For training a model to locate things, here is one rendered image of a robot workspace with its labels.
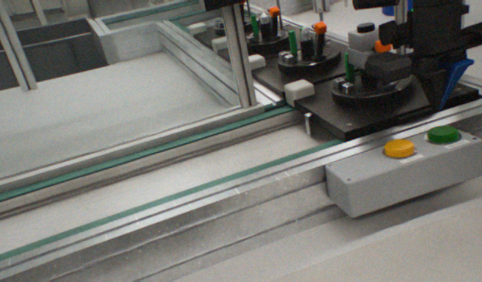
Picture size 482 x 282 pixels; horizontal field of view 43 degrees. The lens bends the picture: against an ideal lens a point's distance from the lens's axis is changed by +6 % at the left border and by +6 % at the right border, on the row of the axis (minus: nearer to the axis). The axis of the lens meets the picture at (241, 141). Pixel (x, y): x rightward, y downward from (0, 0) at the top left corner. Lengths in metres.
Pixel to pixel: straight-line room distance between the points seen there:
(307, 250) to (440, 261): 0.17
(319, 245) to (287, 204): 0.08
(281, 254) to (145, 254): 0.20
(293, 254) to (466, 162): 0.28
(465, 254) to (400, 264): 0.08
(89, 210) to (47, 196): 0.10
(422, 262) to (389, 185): 0.11
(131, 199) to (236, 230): 0.22
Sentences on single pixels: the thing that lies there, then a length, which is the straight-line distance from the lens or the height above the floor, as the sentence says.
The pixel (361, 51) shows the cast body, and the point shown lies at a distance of 1.04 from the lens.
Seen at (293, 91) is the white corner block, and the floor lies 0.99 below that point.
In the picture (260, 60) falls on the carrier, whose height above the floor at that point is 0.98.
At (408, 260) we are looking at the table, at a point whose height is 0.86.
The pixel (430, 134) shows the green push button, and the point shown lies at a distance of 0.92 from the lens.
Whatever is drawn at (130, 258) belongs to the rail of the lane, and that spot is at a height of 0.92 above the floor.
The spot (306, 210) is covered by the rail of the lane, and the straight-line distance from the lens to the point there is 0.90.
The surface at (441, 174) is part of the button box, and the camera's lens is 0.90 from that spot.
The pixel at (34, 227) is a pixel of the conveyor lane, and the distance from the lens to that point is 1.02.
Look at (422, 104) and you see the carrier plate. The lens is 1.02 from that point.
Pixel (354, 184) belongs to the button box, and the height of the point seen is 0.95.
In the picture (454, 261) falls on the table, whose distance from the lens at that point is 0.84.
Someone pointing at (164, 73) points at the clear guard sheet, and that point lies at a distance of 1.09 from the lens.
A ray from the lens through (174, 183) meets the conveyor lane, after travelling 1.01.
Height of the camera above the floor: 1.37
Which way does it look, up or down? 24 degrees down
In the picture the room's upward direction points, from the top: 12 degrees counter-clockwise
